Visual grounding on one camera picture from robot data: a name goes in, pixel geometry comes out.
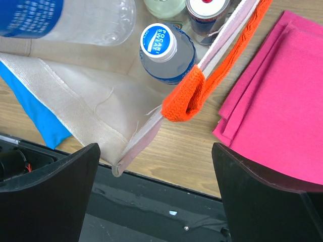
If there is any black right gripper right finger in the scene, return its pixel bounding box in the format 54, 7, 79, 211
211, 143, 322, 241

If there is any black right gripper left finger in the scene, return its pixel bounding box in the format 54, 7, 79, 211
1, 143, 100, 241

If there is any Pocari Sweat bottle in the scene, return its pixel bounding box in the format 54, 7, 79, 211
139, 23, 197, 85
1, 0, 136, 46

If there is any teal folded cloth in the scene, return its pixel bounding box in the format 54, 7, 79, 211
1, 63, 72, 149

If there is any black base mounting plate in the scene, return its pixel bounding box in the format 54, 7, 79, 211
1, 135, 231, 241

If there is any magenta folded cloth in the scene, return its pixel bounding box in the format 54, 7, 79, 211
213, 11, 322, 184

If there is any red bull can front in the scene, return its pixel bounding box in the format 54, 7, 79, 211
186, 0, 231, 45

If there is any green glass bottle front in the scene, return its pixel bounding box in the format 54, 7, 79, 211
144, 0, 186, 19

